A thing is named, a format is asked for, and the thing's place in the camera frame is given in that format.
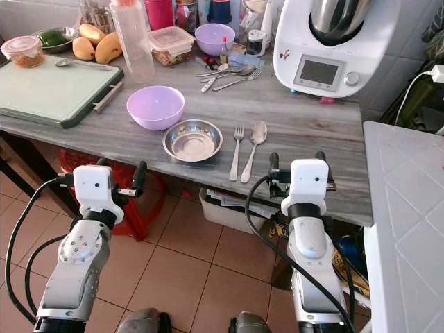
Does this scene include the utensil holder with cutlery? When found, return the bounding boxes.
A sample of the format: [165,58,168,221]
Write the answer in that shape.
[77,0,116,35]

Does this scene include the blue packet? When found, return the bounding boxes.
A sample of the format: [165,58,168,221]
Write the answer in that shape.
[228,50,265,69]

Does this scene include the small red capped sauce bottle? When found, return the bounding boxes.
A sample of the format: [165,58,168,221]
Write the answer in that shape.
[219,36,230,66]

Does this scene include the small purple plastic bowl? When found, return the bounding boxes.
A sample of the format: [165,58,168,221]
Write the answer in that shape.
[194,23,237,57]

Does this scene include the round container with pink lid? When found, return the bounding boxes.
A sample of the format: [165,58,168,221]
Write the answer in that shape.
[1,35,44,69]

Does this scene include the white kitchen cooking machine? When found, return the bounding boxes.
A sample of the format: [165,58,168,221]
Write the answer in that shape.
[273,0,421,102]

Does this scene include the empty steel bowl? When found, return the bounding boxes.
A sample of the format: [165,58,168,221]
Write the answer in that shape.
[162,119,223,164]

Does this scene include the green rimmed cutting board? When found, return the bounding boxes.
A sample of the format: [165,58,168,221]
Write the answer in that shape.
[0,56,125,130]

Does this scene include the grey right robot leg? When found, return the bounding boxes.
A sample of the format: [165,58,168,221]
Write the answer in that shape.
[227,311,273,333]

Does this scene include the large purple plastic bowl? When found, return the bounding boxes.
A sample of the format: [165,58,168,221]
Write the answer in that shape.
[126,85,186,132]

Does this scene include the short black left arm cable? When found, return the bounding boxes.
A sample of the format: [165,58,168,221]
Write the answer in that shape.
[24,234,68,314]

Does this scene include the long black left arm cable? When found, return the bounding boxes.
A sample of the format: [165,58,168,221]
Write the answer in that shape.
[5,176,75,325]

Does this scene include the grey left robot leg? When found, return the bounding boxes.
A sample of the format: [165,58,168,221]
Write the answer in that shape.
[116,308,171,333]

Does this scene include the steel fork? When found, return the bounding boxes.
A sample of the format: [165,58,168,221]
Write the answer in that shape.
[229,126,246,182]
[211,65,265,92]

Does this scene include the glass spice jar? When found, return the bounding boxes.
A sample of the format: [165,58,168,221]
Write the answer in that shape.
[174,0,199,35]

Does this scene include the steel bowl with green vegetable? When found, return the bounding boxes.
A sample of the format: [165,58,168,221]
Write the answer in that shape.
[31,26,81,55]

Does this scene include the dark blue cup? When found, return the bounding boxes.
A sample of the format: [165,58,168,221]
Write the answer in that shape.
[206,0,234,26]

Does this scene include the yellow mango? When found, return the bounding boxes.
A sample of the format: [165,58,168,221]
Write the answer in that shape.
[71,37,97,62]
[78,23,108,46]
[94,32,124,65]

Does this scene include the white plastic bin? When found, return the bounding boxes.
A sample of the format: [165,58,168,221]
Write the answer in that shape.
[198,187,259,234]

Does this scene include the steel serving spoon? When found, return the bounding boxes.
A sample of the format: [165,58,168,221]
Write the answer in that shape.
[55,58,114,72]

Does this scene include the grey robot leg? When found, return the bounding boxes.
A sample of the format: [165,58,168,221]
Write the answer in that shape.
[227,311,273,333]
[116,308,171,333]

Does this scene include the dark wooden table leg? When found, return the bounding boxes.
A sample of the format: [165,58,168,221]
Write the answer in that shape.
[269,239,296,291]

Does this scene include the clear glass jar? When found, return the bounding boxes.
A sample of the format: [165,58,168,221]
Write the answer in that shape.
[239,0,273,37]

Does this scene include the white handled knife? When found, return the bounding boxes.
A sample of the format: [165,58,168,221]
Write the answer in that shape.
[200,76,218,94]

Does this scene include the pink plastic canister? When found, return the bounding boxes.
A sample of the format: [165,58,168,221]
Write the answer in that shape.
[144,0,175,31]

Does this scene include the green vegetable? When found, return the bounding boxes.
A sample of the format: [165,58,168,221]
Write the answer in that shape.
[40,30,69,49]

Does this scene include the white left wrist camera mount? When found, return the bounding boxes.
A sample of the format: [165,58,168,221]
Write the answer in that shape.
[73,164,125,224]

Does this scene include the white power cable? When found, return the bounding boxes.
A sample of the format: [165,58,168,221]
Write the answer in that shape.
[391,65,444,126]

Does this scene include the clear bottle with orange cap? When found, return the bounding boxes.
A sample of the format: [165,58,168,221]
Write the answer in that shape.
[109,0,157,85]

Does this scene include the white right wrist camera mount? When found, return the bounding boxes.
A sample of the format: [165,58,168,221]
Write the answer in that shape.
[284,159,331,217]

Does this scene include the red plastic stool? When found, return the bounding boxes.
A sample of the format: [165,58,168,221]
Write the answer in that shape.
[58,148,169,241]

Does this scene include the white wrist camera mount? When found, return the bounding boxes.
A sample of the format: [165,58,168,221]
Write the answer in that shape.
[284,159,331,217]
[73,164,125,224]

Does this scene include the white cabinet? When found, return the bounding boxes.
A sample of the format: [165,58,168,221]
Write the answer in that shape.
[362,121,444,333]

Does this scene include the square clear food container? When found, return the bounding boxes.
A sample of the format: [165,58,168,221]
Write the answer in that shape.
[149,26,194,68]

